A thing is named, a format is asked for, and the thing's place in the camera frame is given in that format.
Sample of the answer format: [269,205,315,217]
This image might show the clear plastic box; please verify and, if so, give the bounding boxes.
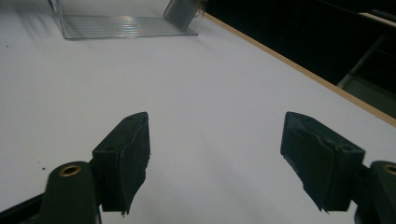
[46,0,205,41]

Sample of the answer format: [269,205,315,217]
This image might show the white metal stand leg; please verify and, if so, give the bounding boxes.
[336,35,388,89]

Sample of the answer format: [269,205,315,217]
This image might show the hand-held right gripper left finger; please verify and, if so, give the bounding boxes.
[92,111,151,217]

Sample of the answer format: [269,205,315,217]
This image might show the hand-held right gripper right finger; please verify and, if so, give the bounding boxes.
[279,111,366,213]

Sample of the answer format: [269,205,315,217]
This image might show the light background desk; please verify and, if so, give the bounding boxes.
[358,11,396,30]

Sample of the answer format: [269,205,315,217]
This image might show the clear phone case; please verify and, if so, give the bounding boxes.
[163,0,201,32]

